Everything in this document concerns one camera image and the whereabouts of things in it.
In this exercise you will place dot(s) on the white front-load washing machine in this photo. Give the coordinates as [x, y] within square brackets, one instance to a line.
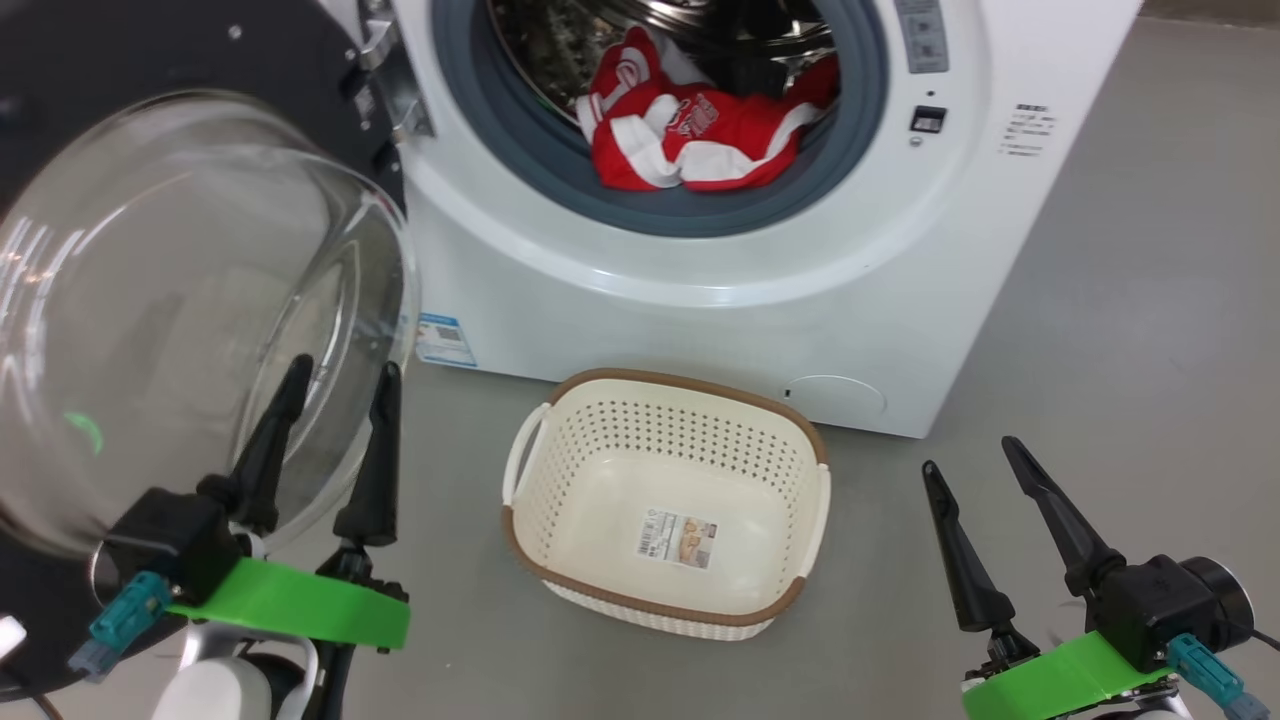
[700, 320]

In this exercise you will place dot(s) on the red garment with number print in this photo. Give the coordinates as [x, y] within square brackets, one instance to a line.
[730, 150]

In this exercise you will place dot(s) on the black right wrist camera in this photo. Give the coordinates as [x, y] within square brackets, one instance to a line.
[1160, 610]

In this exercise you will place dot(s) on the round white filter cover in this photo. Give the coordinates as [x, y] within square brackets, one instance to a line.
[835, 398]

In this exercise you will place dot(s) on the red garment with white stripe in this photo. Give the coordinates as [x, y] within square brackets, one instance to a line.
[645, 55]

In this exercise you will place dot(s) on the stainless steel washing machine drum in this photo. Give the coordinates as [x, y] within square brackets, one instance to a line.
[560, 40]

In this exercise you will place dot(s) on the grey rubber door gasket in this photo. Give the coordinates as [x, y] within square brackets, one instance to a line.
[500, 150]

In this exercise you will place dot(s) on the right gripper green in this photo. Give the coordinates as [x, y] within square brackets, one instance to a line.
[1050, 690]

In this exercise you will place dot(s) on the teal right camera connector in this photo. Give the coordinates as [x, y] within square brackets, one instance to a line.
[1205, 670]

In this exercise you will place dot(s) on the grey warning label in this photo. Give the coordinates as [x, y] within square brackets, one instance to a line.
[920, 35]

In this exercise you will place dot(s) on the teal left camera connector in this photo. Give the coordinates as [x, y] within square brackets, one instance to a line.
[125, 610]

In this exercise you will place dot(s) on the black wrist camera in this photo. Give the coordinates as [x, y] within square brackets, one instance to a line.
[1160, 610]
[170, 540]

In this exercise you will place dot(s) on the printed product label sticker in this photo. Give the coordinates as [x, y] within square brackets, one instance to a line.
[678, 540]

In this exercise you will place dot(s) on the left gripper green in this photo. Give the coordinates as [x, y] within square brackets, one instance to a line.
[300, 600]

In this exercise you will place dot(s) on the teal camera connector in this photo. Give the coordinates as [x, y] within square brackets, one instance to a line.
[125, 610]
[1205, 670]

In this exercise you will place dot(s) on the blue energy sticker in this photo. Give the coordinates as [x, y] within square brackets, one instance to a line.
[445, 340]

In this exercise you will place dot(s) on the washing machine glass door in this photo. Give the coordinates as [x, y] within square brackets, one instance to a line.
[150, 50]

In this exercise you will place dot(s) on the cream perforated laundry basket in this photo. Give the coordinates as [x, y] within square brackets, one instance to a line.
[600, 500]

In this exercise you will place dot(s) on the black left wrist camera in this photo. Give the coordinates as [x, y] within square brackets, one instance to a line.
[170, 540]

